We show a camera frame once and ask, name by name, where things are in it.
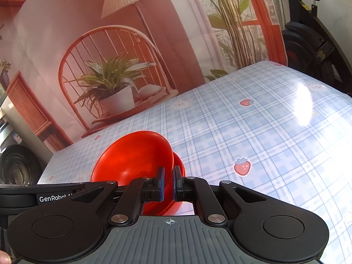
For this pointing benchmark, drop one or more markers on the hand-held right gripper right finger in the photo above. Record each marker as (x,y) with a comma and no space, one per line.
(176,184)

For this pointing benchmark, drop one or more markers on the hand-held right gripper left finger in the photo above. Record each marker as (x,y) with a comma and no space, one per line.
(161,184)

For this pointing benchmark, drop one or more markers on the red plastic bowl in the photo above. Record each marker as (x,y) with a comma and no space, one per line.
(165,208)
(132,156)

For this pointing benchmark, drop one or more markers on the person's left hand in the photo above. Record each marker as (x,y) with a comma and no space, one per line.
(3,258)

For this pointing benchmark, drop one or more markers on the grey washing machine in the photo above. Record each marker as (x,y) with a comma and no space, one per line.
(16,165)

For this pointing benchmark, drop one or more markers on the blue plaid tablecloth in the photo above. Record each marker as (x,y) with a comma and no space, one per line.
(247,148)

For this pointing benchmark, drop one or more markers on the printed room backdrop cloth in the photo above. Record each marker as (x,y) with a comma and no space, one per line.
(82,33)

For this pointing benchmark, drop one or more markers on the black exercise bike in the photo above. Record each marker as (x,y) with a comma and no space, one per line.
(316,41)

